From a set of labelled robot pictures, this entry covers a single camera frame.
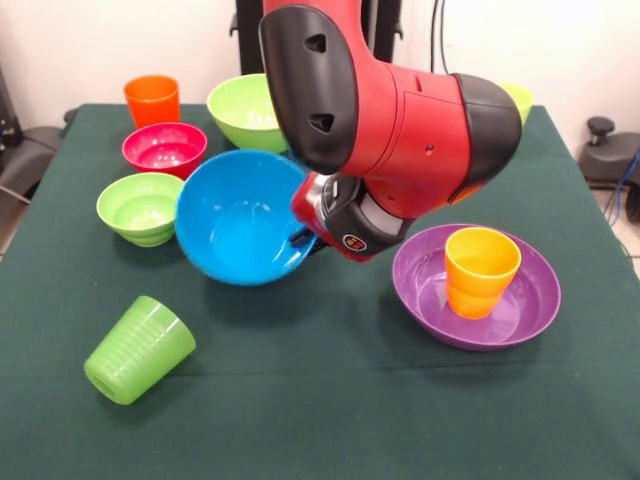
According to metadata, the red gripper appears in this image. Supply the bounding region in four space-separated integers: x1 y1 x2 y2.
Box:
288 172 351 257

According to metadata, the blue bowl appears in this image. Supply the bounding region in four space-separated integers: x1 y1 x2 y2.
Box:
174 149 321 287

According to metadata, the orange cup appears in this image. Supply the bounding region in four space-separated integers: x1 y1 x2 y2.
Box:
444 226 523 321

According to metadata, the green cup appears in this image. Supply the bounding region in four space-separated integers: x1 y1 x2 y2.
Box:
83 294 197 406

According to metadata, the purple bowl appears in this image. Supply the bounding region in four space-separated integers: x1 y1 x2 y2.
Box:
392 223 562 353

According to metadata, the large green bowl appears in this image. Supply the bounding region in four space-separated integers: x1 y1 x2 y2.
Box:
206 73 289 154

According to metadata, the dark green table cloth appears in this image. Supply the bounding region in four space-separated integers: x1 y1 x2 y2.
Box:
0 103 640 480

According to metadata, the pink bowl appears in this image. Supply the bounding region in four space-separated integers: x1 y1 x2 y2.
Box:
121 122 209 182

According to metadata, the small green bowl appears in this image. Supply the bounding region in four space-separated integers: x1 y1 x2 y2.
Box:
95 172 186 248

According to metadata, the red-orange cup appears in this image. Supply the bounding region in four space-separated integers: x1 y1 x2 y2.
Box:
123 74 181 130

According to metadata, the lime yellow cup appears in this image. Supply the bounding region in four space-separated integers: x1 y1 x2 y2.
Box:
499 83 535 126

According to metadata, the grey caster base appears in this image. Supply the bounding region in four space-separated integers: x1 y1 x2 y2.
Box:
0 125 65 201

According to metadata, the black caster base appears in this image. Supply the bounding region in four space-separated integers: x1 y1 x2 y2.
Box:
578 116 640 190

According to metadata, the black wall cable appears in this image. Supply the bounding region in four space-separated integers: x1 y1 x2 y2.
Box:
428 0 452 76

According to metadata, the blue cable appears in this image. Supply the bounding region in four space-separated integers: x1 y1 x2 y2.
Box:
605 149 640 227

